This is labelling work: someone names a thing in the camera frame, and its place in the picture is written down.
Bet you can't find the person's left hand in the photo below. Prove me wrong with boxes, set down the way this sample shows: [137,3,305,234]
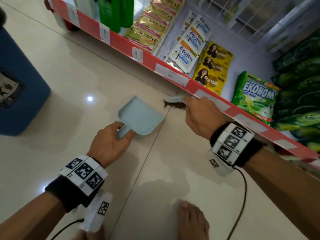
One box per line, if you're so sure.
[86,121,135,169]

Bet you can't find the brown granules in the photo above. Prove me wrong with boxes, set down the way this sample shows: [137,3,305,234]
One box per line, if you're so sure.
[163,101,187,111]

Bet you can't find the white bottle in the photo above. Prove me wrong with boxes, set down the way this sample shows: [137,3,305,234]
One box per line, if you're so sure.
[73,0,97,20]

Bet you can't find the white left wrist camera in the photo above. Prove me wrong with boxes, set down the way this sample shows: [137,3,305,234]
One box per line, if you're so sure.
[79,192,113,233]

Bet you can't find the blue bin with black lid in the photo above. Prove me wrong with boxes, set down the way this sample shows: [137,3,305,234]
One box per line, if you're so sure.
[0,7,52,137]

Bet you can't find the stack of white blue sachets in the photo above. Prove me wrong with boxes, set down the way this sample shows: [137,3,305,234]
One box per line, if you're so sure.
[164,10,213,75]

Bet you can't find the stack of gold sachets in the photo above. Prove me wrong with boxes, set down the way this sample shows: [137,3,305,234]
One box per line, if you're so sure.
[124,0,187,53]

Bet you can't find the stack of dark green pouches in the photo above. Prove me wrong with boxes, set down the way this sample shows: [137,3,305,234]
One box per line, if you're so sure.
[270,30,320,153]

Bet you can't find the light green detergent packet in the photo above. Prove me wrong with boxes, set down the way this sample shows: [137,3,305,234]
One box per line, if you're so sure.
[231,70,282,126]

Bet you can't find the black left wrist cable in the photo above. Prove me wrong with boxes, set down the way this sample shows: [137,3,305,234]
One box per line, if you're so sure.
[50,218,85,240]

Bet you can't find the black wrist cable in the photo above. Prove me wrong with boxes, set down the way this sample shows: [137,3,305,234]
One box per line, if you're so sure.
[226,166,248,240]
[50,218,85,240]

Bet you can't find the black wristband with markers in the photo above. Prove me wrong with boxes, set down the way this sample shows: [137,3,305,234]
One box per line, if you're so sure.
[45,155,109,213]
[209,121,265,168]

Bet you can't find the white wire grid rack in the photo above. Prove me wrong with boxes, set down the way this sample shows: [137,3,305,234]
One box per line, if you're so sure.
[199,0,320,45]

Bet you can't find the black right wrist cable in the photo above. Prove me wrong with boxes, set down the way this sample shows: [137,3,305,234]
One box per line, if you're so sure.
[226,166,248,240]

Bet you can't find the person's right hand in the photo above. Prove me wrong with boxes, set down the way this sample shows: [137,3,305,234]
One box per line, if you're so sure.
[184,96,229,141]

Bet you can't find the person's right foot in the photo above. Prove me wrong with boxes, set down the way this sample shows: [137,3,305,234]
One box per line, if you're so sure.
[177,200,210,240]

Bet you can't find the green shampoo bottle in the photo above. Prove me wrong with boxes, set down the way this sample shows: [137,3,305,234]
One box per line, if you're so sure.
[120,0,135,29]
[97,0,122,34]

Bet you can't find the person's right forearm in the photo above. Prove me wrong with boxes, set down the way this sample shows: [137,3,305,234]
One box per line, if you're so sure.
[244,147,320,240]

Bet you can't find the red edged store shelf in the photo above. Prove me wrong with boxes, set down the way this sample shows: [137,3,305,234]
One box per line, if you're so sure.
[44,0,320,171]

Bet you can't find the black right wristband with markers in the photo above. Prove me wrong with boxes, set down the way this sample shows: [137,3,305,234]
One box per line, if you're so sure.
[209,121,265,168]

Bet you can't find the black left wristband with markers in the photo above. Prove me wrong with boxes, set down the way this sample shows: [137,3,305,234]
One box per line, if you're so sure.
[45,155,109,213]

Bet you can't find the light blue plastic dustpan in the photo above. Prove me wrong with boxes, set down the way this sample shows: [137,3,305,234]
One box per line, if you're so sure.
[117,95,166,140]

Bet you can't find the strip of yellow sachets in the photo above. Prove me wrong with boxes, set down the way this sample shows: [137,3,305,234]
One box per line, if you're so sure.
[192,41,234,96]

